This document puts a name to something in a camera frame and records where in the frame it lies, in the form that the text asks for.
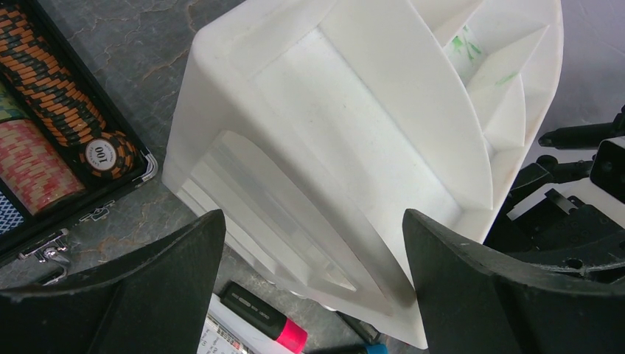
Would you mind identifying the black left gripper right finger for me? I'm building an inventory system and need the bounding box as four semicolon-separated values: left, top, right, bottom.
402;209;624;353

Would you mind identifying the black pink-capped highlighter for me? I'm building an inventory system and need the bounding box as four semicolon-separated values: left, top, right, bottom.
220;282;308;353

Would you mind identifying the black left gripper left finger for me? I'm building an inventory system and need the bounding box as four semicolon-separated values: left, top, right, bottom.
1;209;226;353

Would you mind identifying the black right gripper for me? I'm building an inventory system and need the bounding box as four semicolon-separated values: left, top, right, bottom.
484;107;624;284

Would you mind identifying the white drawer organizer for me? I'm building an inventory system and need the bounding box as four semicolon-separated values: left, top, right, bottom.
162;1;564;349

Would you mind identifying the black poker chip case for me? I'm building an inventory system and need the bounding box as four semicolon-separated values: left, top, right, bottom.
1;1;158;285

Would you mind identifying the black blue-capped highlighter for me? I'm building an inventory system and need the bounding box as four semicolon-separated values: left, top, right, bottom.
313;344;389;354

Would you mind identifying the pink clipboard with paper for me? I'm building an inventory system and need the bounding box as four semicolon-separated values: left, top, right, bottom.
197;294;290;354

